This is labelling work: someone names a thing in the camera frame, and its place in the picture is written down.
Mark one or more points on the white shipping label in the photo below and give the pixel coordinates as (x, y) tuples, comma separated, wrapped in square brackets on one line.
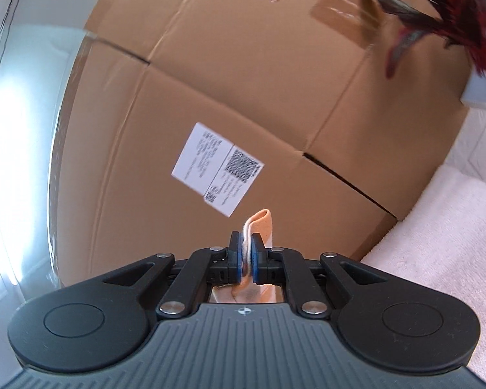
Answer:
[(218, 170)]

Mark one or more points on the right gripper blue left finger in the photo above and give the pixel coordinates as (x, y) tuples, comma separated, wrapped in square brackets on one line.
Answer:
[(215, 266)]

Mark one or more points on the orange white striped shirt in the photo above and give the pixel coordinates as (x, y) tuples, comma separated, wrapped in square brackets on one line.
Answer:
[(247, 291)]

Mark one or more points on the right cardboard box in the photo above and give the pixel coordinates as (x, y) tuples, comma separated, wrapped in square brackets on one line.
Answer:
[(312, 72)]

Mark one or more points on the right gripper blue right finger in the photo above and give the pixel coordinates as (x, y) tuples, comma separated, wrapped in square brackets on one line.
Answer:
[(288, 269)]

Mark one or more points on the large cardboard box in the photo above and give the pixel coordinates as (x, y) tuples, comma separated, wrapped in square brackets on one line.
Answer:
[(142, 163)]

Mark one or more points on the pink fleece towel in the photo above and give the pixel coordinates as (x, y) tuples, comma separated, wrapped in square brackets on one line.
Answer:
[(442, 244)]

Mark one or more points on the white side table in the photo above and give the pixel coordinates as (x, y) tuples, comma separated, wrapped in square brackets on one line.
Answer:
[(474, 95)]

